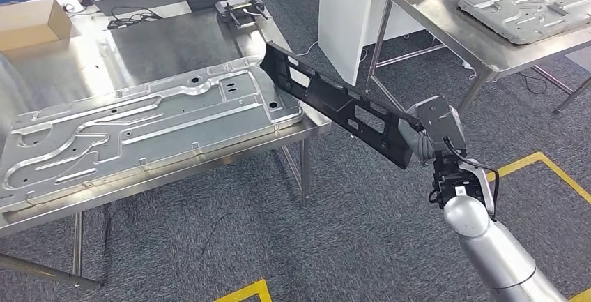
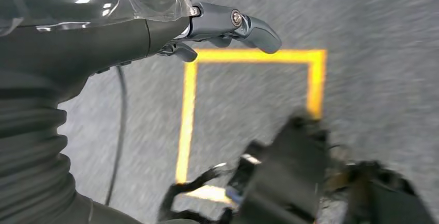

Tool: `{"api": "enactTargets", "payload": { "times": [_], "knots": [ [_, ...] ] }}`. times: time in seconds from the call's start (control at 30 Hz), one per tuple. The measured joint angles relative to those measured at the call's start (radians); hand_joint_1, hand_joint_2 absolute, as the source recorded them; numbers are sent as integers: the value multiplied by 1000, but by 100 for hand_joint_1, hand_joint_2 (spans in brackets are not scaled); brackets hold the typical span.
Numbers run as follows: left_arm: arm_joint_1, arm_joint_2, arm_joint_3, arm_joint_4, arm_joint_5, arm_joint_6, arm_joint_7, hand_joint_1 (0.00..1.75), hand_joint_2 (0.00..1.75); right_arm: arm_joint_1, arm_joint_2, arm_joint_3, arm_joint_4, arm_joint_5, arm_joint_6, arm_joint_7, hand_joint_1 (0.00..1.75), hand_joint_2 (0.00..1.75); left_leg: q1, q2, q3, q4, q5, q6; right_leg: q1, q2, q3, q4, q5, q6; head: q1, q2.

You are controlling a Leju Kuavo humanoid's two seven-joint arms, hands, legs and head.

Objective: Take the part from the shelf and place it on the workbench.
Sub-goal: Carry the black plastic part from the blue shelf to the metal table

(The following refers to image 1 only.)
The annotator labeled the white floor cable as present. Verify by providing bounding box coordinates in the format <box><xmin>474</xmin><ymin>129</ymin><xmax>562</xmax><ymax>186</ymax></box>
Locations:
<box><xmin>295</xmin><ymin>40</ymin><xmax>321</xmax><ymax>58</ymax></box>

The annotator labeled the white desk panel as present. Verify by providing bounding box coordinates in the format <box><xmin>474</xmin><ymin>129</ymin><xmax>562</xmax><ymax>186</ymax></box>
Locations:
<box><xmin>317</xmin><ymin>0</ymin><xmax>390</xmax><ymax>87</ymax></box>

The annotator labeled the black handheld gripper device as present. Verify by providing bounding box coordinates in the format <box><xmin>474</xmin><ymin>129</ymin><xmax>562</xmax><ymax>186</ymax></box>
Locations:
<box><xmin>214</xmin><ymin>0</ymin><xmax>269</xmax><ymax>29</ymax></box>

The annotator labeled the brown cardboard box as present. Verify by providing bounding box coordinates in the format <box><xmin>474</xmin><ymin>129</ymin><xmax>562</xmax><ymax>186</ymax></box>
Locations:
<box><xmin>0</xmin><ymin>0</ymin><xmax>73</xmax><ymax>52</ymax></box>

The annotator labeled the white desk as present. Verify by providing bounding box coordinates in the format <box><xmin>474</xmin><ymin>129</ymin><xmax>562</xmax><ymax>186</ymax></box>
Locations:
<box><xmin>0</xmin><ymin>0</ymin><xmax>195</xmax><ymax>31</ymax></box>

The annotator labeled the steel frame table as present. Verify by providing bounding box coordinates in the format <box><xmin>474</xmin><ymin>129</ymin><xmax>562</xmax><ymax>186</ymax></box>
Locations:
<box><xmin>366</xmin><ymin>0</ymin><xmax>591</xmax><ymax>116</ymax></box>

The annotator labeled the thin black floor cable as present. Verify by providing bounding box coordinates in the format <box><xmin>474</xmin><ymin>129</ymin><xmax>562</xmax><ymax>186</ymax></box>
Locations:
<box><xmin>201</xmin><ymin>212</ymin><xmax>232</xmax><ymax>257</ymax></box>

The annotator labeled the steel workbench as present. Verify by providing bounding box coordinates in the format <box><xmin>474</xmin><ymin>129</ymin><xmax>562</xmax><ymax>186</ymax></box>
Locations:
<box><xmin>0</xmin><ymin>0</ymin><xmax>332</xmax><ymax>292</ymax></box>

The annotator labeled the black cable bundle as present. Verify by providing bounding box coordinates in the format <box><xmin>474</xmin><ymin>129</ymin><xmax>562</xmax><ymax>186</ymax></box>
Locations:
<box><xmin>107</xmin><ymin>6</ymin><xmax>163</xmax><ymax>31</ymax></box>

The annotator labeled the stamped sheet metal panel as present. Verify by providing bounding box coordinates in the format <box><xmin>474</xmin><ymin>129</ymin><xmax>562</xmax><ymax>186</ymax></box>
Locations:
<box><xmin>458</xmin><ymin>0</ymin><xmax>591</xmax><ymax>46</ymax></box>
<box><xmin>0</xmin><ymin>54</ymin><xmax>306</xmax><ymax>213</ymax></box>

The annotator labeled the black cable loop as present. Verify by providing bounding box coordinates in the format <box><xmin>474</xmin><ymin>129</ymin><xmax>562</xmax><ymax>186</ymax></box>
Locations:
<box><xmin>516</xmin><ymin>70</ymin><xmax>549</xmax><ymax>96</ymax></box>

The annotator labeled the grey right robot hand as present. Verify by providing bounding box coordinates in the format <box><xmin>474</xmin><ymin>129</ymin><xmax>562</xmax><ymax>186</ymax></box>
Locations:
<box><xmin>397</xmin><ymin>96</ymin><xmax>458</xmax><ymax>163</ymax></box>

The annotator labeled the black plastic plate bracket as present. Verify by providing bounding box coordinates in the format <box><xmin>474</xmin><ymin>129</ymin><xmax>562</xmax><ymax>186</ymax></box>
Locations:
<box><xmin>259</xmin><ymin>40</ymin><xmax>423</xmax><ymax>170</ymax></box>

